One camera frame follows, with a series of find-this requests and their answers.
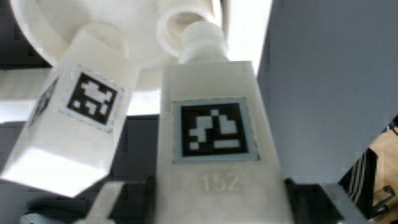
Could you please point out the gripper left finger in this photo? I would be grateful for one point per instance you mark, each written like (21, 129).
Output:
(121, 207)

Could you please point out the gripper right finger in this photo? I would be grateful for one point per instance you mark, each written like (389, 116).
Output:
(324, 206)

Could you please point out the white stool leg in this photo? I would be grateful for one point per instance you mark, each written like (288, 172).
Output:
(62, 154)
(219, 180)

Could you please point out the white U-shaped fence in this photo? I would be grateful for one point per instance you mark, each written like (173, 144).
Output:
(245, 15)

